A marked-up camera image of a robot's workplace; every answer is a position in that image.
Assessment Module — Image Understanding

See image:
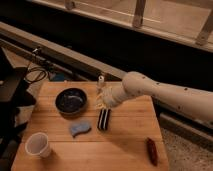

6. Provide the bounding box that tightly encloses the white paper cup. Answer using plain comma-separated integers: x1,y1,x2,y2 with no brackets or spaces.
25,132,51,158

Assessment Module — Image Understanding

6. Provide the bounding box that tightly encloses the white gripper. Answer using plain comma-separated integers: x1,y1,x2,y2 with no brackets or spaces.
95,84,128,109

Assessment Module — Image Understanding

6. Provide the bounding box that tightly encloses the small clear spray bottle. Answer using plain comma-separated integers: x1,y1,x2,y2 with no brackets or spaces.
97,75,105,91

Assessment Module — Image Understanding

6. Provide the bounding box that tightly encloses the black chair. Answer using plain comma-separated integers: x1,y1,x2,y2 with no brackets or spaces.
0,47,36,157

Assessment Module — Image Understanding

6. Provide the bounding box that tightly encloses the black white striped eraser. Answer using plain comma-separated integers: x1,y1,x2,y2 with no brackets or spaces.
97,108,111,131

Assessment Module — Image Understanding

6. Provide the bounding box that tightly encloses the black cable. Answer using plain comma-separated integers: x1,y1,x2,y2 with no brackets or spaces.
23,46,56,85

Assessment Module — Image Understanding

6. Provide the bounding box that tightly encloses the dark blue bowl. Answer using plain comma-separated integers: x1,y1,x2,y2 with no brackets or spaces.
55,88,87,115

